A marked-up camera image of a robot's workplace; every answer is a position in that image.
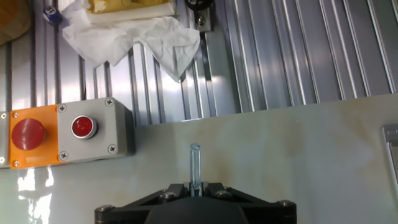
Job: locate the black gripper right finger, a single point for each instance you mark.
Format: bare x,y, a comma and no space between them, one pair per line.
276,214

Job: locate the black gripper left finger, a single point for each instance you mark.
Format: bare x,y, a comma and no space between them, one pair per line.
113,216

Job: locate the orange box red mushroom button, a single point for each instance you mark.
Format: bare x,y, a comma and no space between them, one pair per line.
51,155

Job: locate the silver digital scale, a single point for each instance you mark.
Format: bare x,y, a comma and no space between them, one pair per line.
391,149

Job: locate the crumpled white tissue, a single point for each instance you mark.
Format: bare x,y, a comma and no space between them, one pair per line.
124,37

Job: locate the blue numbered ball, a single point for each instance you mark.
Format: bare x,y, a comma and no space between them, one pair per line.
52,14

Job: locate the yellow foil package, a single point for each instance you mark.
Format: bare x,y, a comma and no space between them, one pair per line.
130,4

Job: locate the metal camera bracket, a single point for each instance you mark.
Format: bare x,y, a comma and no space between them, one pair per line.
202,23

